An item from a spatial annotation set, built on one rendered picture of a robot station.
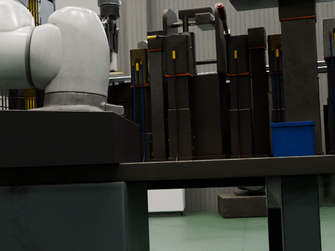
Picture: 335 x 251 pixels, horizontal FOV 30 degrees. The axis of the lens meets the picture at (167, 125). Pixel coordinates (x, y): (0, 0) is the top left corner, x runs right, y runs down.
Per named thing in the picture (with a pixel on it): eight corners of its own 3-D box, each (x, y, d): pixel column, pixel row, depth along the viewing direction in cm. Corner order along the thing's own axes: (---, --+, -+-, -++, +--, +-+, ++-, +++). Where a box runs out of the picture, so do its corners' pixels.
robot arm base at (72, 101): (112, 115, 142) (113, 90, 142) (23, 115, 148) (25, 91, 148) (136, 123, 159) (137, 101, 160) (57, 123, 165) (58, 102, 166)
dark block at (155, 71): (173, 162, 202) (167, 33, 205) (166, 162, 195) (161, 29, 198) (158, 162, 203) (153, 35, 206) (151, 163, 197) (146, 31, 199)
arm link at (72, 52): (103, 92, 146) (107, 0, 148) (26, 90, 147) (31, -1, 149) (112, 101, 162) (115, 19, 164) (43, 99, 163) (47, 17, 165)
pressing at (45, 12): (57, 89, 242) (54, 3, 245) (43, 86, 231) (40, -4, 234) (55, 89, 243) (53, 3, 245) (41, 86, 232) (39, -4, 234)
